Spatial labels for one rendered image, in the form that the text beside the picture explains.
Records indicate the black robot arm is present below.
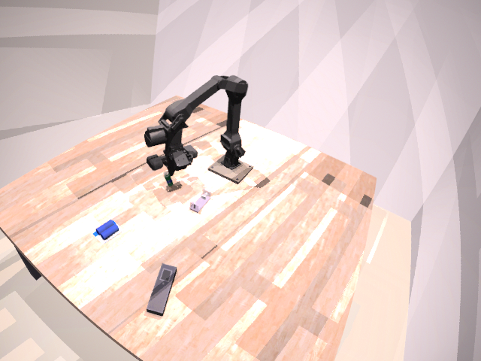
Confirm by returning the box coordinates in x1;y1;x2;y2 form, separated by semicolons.
144;75;248;171

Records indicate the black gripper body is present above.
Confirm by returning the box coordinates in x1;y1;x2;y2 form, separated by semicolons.
147;142;198;171

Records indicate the green cylindrical battery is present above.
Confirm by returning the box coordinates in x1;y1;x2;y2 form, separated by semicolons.
163;171;173;187

